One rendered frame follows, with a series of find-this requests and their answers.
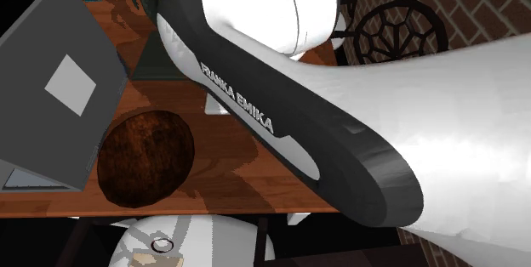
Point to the wooden table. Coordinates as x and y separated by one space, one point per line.
215 166

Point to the white flat object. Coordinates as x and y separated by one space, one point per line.
213 106

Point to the dark green flat object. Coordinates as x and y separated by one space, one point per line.
155 65

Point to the dark brown round object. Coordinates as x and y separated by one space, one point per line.
145 158

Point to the grey box with pale square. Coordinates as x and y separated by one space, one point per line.
49 42

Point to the black ornate metal chair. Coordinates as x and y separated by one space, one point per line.
431 30

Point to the white round patterned object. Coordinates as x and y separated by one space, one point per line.
215 237

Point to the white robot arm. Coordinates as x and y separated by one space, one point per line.
456 125

